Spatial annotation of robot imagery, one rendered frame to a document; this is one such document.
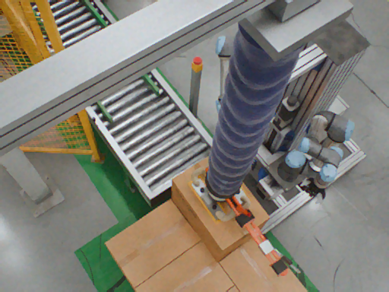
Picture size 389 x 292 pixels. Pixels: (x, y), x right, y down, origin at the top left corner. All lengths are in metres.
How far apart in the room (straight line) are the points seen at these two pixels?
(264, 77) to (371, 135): 3.27
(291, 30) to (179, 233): 2.35
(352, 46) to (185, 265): 1.89
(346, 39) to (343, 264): 2.26
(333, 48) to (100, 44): 1.62
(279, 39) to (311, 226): 3.04
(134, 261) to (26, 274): 1.07
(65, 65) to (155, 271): 2.51
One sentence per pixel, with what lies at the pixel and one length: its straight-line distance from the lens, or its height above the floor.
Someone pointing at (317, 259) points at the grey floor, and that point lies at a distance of 4.13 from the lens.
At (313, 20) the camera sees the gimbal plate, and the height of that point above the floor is 2.87.
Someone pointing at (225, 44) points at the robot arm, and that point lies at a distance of 2.95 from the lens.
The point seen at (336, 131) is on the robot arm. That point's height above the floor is 1.63.
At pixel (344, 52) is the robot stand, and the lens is 2.46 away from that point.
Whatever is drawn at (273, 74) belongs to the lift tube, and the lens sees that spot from 1.54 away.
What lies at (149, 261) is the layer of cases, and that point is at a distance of 3.38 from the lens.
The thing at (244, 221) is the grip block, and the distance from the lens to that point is 2.80.
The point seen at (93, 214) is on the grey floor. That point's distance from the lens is 4.08.
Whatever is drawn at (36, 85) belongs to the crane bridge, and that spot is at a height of 3.05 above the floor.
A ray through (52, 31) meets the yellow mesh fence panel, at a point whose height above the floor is 1.84.
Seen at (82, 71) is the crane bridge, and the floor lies 3.05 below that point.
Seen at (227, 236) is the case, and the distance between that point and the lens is 3.03.
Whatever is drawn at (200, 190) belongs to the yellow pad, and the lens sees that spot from 2.95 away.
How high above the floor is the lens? 3.87
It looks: 65 degrees down
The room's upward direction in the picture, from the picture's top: 7 degrees clockwise
